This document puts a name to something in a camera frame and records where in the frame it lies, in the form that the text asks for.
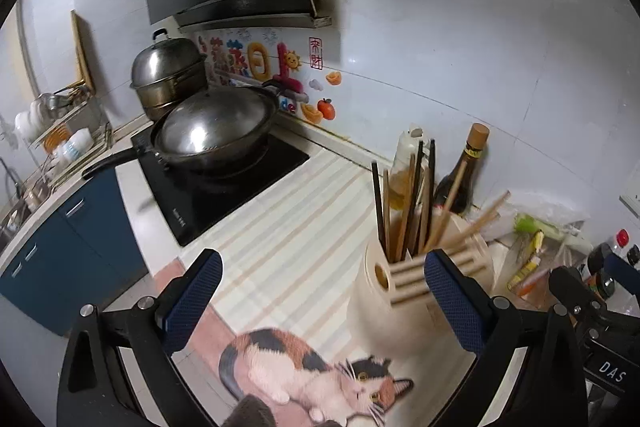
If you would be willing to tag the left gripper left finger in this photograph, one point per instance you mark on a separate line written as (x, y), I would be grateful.
(95, 388)

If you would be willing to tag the dish drying rack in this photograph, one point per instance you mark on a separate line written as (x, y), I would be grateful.
(69, 126)

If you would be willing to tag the wooden cutting board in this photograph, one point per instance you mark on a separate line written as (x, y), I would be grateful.
(84, 77)

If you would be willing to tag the dark vinegar bottle tan cap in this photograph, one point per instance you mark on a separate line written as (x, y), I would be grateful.
(472, 152)

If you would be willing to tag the white plastic bag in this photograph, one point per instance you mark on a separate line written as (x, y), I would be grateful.
(563, 215)

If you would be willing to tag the stainless steel steamer pot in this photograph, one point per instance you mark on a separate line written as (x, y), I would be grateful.
(166, 73)

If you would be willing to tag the wooden chopstick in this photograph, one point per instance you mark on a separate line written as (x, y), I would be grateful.
(447, 211)
(489, 215)

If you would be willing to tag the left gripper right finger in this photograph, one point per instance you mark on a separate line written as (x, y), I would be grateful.
(527, 365)

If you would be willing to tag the striped cat placemat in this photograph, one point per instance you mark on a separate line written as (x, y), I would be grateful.
(290, 257)

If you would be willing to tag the red cap white bottle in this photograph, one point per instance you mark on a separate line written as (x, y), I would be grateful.
(616, 245)

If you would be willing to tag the black induction cooktop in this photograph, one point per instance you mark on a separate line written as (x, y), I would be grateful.
(192, 201)

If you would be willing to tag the steel wok with lid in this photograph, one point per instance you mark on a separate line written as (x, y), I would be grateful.
(207, 130)

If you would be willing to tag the blue kitchen cabinet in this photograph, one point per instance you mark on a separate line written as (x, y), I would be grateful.
(85, 252)

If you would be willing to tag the beige ribbed utensil holder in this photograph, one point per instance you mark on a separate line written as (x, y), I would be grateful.
(391, 311)

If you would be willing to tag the colourful wall sticker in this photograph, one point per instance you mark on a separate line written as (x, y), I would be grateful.
(303, 61)

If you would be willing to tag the green vegetable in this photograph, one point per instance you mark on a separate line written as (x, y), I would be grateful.
(527, 224)

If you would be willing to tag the clear cooking oil bottle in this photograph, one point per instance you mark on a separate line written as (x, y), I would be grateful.
(407, 145)

